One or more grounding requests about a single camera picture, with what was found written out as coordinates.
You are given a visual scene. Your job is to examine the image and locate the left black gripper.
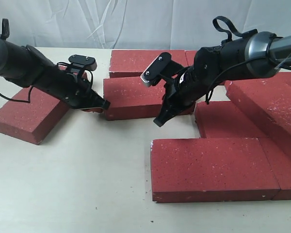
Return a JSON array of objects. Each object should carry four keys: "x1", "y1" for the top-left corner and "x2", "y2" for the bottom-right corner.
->
[{"x1": 38, "y1": 63, "x2": 111, "y2": 114}]

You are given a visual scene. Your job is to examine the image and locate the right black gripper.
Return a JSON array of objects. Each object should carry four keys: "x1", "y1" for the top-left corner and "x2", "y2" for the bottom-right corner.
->
[{"x1": 153, "y1": 65, "x2": 209, "y2": 127}]

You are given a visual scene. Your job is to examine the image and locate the red brick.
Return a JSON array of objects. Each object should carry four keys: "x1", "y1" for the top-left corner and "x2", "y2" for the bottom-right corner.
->
[
  {"x1": 259, "y1": 138, "x2": 291, "y2": 200},
  {"x1": 226, "y1": 80, "x2": 291, "y2": 159},
  {"x1": 185, "y1": 50, "x2": 197, "y2": 66},
  {"x1": 150, "y1": 138, "x2": 280, "y2": 203},
  {"x1": 0, "y1": 70, "x2": 90, "y2": 146},
  {"x1": 109, "y1": 50, "x2": 189, "y2": 79},
  {"x1": 195, "y1": 101, "x2": 266, "y2": 138},
  {"x1": 103, "y1": 76, "x2": 196, "y2": 121}
]

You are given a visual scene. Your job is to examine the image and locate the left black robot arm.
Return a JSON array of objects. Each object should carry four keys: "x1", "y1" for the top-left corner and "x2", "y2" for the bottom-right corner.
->
[{"x1": 0, "y1": 37, "x2": 110, "y2": 113}]

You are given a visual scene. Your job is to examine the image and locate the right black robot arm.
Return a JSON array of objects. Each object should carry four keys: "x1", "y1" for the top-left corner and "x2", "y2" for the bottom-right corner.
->
[{"x1": 153, "y1": 32, "x2": 291, "y2": 127}]

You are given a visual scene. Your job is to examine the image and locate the wrinkled blue-grey backdrop cloth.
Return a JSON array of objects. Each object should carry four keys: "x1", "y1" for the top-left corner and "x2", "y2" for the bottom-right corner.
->
[{"x1": 0, "y1": 0, "x2": 291, "y2": 50}]

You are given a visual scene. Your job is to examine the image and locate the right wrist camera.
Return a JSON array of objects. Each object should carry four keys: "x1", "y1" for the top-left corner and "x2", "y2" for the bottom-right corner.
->
[{"x1": 140, "y1": 52, "x2": 184, "y2": 87}]

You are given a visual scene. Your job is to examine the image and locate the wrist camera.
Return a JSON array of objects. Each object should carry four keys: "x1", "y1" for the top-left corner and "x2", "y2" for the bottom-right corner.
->
[
  {"x1": 140, "y1": 52, "x2": 184, "y2": 87},
  {"x1": 68, "y1": 54, "x2": 97, "y2": 71}
]

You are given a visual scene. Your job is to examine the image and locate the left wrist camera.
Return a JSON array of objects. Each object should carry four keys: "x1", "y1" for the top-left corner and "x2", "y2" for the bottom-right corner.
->
[{"x1": 68, "y1": 54, "x2": 97, "y2": 71}]

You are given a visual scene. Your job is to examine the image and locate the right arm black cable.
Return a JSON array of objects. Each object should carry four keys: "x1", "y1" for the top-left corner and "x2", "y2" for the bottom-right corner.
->
[{"x1": 203, "y1": 16, "x2": 291, "y2": 105}]

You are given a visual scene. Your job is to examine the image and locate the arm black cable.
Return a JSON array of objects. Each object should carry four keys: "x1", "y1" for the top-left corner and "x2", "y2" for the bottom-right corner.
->
[
  {"x1": 0, "y1": 18, "x2": 46, "y2": 104},
  {"x1": 203, "y1": 16, "x2": 291, "y2": 105}
]

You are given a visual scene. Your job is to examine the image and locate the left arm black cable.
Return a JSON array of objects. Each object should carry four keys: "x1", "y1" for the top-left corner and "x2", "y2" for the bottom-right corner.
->
[{"x1": 0, "y1": 18, "x2": 46, "y2": 104}]

